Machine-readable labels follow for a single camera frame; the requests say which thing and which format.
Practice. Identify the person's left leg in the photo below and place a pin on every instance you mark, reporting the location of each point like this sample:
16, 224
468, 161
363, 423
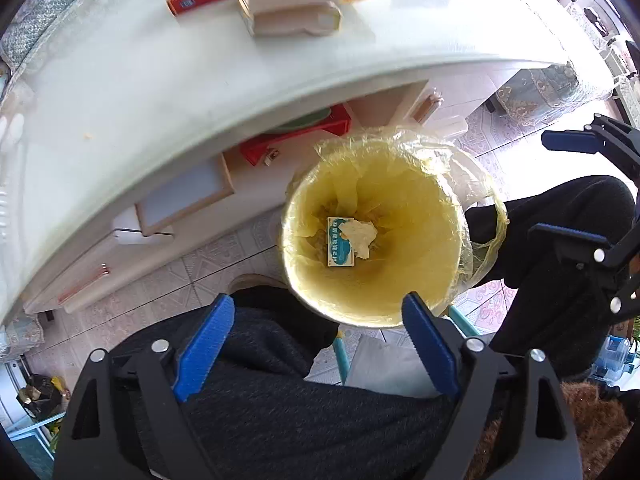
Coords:
280, 400

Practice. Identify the open beige carton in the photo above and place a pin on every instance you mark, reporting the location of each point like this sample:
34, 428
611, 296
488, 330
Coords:
290, 20

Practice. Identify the person's dark trousers legs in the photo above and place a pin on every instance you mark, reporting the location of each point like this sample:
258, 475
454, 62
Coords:
550, 280

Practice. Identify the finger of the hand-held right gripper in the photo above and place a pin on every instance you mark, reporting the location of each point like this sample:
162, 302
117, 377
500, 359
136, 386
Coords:
565, 234
570, 141

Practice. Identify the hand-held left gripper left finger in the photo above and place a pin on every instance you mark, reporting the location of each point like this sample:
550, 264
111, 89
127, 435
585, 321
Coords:
205, 345

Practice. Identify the wooden framed drawer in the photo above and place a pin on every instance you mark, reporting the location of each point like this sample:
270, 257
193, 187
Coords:
185, 195

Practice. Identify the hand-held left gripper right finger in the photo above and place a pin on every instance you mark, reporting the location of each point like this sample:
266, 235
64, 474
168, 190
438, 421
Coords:
430, 340

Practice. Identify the small blue white packet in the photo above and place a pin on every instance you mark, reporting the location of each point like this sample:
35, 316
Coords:
336, 245

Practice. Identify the green plate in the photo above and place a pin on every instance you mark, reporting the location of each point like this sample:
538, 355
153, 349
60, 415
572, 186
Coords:
300, 121

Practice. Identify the brown fur rug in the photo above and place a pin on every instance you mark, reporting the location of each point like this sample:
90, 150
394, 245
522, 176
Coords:
595, 425

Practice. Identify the patterned floor cushion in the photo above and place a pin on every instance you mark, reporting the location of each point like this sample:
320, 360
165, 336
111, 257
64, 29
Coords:
545, 92

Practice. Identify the teal stool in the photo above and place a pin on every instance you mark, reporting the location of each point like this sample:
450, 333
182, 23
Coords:
380, 365

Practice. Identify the crumpled white tissue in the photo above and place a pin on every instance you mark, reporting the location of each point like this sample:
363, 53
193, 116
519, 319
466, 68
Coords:
361, 235

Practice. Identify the flat red box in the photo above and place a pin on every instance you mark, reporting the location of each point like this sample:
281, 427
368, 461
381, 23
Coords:
305, 140

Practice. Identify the waste bin with yellow liner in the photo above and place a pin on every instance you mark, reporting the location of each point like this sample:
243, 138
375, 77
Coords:
410, 210

